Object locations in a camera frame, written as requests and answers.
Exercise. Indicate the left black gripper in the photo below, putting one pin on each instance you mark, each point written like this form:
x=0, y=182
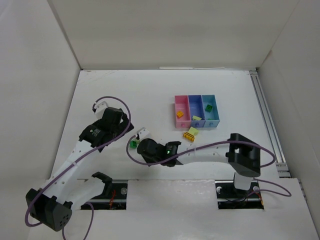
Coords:
x=116, y=116

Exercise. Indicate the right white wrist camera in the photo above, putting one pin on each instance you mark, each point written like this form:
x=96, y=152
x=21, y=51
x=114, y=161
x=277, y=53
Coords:
x=143, y=133

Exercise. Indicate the orange striped lego brick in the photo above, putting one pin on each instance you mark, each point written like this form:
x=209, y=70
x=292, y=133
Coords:
x=188, y=136

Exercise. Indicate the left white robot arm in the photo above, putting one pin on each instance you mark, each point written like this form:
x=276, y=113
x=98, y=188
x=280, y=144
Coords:
x=54, y=203

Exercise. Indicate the light yellow lego brick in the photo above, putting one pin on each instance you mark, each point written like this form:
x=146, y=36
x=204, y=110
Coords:
x=196, y=118

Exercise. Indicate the light blue plastic bin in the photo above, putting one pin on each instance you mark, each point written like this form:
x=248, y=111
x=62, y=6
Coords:
x=214, y=114

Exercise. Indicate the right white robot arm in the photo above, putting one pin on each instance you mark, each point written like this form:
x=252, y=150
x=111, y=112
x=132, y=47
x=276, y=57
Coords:
x=242, y=154

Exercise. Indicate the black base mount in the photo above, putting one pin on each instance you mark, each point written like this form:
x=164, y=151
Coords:
x=113, y=196
x=230, y=198

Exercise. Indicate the light yellow lego on orange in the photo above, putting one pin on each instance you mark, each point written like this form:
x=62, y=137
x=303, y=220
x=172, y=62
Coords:
x=193, y=131

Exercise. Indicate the purple plastic bin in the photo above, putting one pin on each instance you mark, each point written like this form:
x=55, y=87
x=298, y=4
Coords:
x=196, y=109

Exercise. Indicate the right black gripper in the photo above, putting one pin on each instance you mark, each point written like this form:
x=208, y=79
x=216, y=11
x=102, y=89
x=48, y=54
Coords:
x=142, y=144

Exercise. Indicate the aluminium rail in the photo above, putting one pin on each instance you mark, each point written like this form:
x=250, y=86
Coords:
x=281, y=163

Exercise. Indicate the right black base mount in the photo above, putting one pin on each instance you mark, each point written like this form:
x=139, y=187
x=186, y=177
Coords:
x=230, y=198

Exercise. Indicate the pink plastic bin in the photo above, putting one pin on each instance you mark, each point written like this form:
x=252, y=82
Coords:
x=181, y=103

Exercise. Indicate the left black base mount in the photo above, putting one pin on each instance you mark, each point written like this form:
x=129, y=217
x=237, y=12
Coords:
x=113, y=196

